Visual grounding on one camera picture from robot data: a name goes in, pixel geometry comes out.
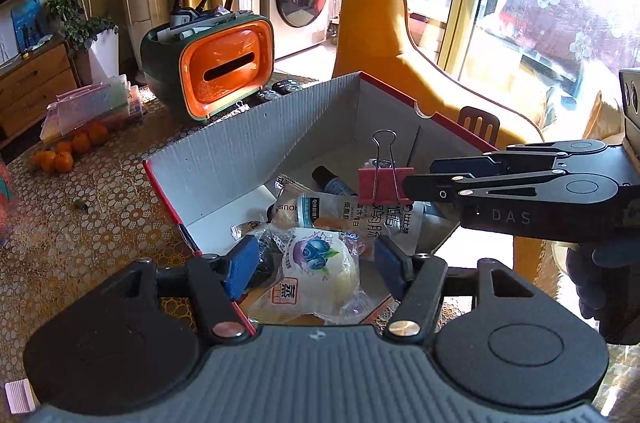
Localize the pink binder clip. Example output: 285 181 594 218
358 129 414 206

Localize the blueberry bun packet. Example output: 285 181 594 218
248 227 373 325

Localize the dark essential oil bottle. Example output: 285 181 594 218
311 166 356 195

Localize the sausage snack packet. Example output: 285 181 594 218
268 182 424 261

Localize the bag of dark beads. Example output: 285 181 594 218
231 221 282 289

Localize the blue gloved right hand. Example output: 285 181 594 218
565 235 639 345

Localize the wooden chair back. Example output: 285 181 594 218
458 106 500 146

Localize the red cardboard box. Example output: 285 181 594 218
144 73 489 255

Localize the black remote control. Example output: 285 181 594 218
246 89 281 106
271 78 303 96

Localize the orange tangerine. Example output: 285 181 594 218
54 151 74 174
87 123 110 146
72 131 92 155
30 151 47 168

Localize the green orange tissue box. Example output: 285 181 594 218
140 11 274 122

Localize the clear tub with plastic bag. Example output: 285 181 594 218
0 158 14 243

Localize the wooden tv cabinet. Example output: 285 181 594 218
0 35 80 146

